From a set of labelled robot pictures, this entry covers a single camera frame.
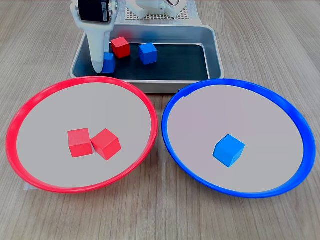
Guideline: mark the pale perforated base plate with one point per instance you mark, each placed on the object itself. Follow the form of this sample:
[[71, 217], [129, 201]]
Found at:
[[185, 15]]

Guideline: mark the blue cube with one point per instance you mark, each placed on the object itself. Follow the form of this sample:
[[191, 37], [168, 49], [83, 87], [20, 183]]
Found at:
[[148, 53], [228, 150], [110, 63]]

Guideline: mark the red-rimmed white plate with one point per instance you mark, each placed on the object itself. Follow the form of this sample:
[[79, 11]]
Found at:
[[50, 155]]

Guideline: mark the clear tape patch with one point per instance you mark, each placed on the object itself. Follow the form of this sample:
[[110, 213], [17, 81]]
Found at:
[[28, 187], [195, 17]]

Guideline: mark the red cube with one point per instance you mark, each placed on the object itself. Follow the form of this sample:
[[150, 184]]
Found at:
[[106, 143], [80, 146], [121, 48]]

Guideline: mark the black tray mat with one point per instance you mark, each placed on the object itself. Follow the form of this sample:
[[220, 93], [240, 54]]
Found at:
[[180, 65]]

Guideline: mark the steel tray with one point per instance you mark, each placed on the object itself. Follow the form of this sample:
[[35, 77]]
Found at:
[[215, 50]]

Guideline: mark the blue-rimmed white plate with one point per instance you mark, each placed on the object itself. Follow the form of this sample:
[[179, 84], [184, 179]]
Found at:
[[262, 125]]

